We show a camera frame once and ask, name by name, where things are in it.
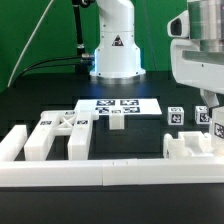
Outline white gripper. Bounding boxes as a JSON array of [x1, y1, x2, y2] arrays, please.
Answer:
[[167, 10, 224, 108]]

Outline white chair seat part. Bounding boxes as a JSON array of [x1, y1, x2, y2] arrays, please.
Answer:
[[163, 131, 214, 158]]

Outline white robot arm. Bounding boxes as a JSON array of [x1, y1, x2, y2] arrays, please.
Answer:
[[90, 0, 224, 108]]

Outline white U-shaped obstacle fence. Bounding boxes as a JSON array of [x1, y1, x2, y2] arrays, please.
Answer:
[[0, 125, 224, 187]]

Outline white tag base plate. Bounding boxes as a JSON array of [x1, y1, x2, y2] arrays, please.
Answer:
[[74, 98, 162, 115]]

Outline white chair backrest frame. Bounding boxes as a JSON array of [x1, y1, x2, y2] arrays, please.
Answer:
[[24, 110, 99, 161]]

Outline black camera pole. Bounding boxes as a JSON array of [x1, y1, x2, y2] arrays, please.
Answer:
[[71, 0, 85, 55]]

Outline black cables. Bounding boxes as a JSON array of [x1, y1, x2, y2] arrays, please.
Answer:
[[14, 53, 96, 79]]

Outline white cable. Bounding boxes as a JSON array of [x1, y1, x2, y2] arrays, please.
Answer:
[[6, 0, 54, 88]]

